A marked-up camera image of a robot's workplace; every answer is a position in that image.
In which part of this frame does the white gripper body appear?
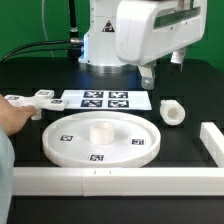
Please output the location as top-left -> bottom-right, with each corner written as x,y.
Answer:
115,0 -> 207,66

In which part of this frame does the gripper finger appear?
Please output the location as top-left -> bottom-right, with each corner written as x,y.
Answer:
138,62 -> 156,90
170,47 -> 187,73

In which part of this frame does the white round table top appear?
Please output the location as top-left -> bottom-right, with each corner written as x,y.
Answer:
42,111 -> 161,168

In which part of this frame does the white cross-shaped table base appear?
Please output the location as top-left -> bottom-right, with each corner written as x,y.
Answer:
5,89 -> 69,120

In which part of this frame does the light blue sleeve forearm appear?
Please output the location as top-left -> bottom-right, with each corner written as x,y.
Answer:
0,128 -> 15,224

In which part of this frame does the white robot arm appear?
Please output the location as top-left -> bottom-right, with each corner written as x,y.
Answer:
79,0 -> 207,90

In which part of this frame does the person's hand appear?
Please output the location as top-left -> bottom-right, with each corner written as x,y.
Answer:
0,94 -> 37,136

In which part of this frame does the white marker sheet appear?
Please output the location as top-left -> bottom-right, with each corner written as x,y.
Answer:
61,90 -> 152,111

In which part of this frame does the white right fence bar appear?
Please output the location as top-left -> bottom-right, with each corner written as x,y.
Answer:
200,122 -> 224,168

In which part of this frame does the white fence bar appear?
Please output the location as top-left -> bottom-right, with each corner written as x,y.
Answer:
13,167 -> 224,196
200,122 -> 224,168

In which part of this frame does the white front fence bar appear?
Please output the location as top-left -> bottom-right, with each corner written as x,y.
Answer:
13,167 -> 224,196

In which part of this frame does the black vertical cable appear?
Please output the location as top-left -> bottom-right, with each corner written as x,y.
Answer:
67,0 -> 81,42

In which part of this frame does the black cable pair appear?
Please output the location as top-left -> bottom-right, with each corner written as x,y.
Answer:
0,37 -> 84,64

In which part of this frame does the white thin cable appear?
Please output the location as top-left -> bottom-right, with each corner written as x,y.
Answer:
41,0 -> 55,58

